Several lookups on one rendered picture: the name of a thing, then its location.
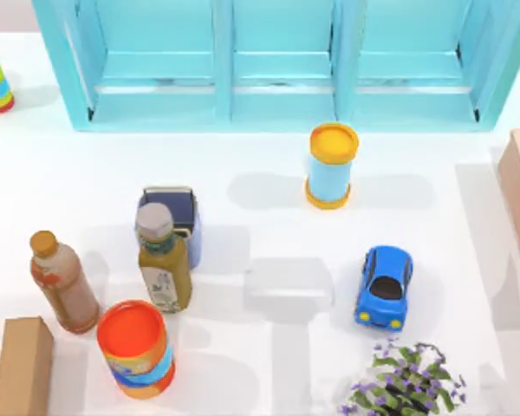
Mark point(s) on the dark blue box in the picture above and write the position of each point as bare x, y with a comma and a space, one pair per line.
186, 216

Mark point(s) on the light blue and yellow can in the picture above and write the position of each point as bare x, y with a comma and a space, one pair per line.
330, 173

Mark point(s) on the green bottle with grey cap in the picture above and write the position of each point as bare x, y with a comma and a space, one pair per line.
162, 268

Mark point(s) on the light blue rack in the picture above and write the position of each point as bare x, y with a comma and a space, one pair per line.
281, 65

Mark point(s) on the blue toy car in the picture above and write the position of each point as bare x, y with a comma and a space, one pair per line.
383, 288

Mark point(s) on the brown bottle with orange cap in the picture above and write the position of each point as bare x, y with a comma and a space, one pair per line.
63, 286

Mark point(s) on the purple flowering plant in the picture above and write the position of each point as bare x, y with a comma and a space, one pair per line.
405, 381

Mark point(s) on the brown cardboard box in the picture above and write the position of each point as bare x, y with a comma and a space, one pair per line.
19, 368

